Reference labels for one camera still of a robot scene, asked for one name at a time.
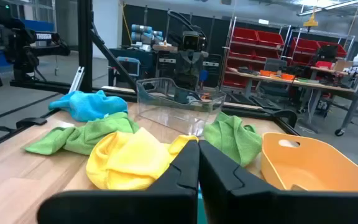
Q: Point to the grey office chair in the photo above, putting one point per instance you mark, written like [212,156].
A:
[273,64]

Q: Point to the yellow hanging plug box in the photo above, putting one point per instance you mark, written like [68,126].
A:
[310,22]

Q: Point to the yellow microfiber towel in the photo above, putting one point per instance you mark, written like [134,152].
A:
[126,161]

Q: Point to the black aluminium table frame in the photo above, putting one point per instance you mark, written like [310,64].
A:
[84,46]

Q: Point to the blue edged teach pendant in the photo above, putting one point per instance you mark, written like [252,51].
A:
[128,67]

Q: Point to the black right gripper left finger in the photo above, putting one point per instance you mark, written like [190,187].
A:
[166,205]

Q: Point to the clear plastic basket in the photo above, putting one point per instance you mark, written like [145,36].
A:
[179,115]

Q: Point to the orange plastic basket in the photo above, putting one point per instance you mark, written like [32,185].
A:
[315,168]

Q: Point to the cluttered wooden workbench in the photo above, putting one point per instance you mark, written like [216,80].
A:
[306,83]

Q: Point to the blue grey industrial robot arm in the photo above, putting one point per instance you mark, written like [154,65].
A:
[145,34]

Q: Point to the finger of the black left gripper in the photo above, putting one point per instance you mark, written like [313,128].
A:
[182,73]
[197,73]

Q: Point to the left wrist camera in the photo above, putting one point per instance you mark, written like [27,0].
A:
[193,41]

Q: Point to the green microfiber towel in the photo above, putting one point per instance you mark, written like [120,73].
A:
[82,137]
[232,140]

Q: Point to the blue microfiber towel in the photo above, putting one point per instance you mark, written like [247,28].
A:
[85,105]
[201,205]

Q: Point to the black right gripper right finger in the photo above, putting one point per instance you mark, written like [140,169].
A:
[259,208]

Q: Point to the silver metal bracket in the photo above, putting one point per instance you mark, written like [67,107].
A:
[76,81]

